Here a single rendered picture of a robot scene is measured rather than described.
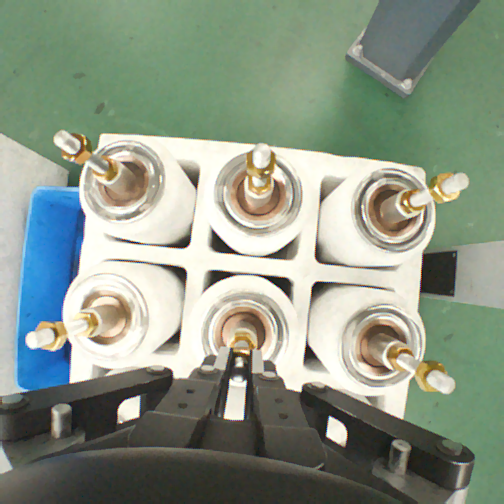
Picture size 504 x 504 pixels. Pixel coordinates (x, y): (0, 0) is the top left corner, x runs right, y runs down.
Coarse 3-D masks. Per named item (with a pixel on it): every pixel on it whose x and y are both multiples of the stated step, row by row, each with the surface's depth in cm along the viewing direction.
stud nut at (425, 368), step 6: (432, 360) 17; (420, 366) 16; (426, 366) 16; (432, 366) 16; (438, 366) 16; (420, 372) 16; (426, 372) 16; (444, 372) 16; (420, 378) 16; (426, 378) 16; (420, 384) 16; (426, 384) 16; (426, 390) 16; (432, 390) 16; (438, 390) 16
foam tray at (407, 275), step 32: (192, 160) 31; (320, 160) 31; (352, 160) 32; (320, 192) 38; (96, 256) 31; (128, 256) 31; (160, 256) 31; (192, 256) 31; (224, 256) 31; (288, 256) 39; (416, 256) 31; (192, 288) 31; (288, 288) 36; (384, 288) 34; (416, 288) 31; (160, 352) 31; (192, 352) 30; (288, 384) 30
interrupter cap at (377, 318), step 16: (384, 304) 23; (352, 320) 23; (368, 320) 23; (384, 320) 23; (400, 320) 23; (352, 336) 23; (368, 336) 23; (400, 336) 23; (416, 336) 23; (352, 352) 23; (368, 352) 23; (416, 352) 23; (352, 368) 23; (368, 368) 23; (384, 368) 23; (368, 384) 23; (384, 384) 23
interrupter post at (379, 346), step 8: (376, 336) 23; (384, 336) 22; (368, 344) 23; (376, 344) 22; (384, 344) 21; (392, 344) 20; (400, 344) 20; (376, 352) 22; (384, 352) 21; (384, 360) 20
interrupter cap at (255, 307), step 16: (224, 304) 23; (240, 304) 23; (256, 304) 23; (272, 304) 23; (208, 320) 23; (224, 320) 23; (240, 320) 23; (256, 320) 23; (272, 320) 23; (208, 336) 23; (224, 336) 23; (272, 336) 23; (288, 336) 23; (208, 352) 23; (272, 352) 23
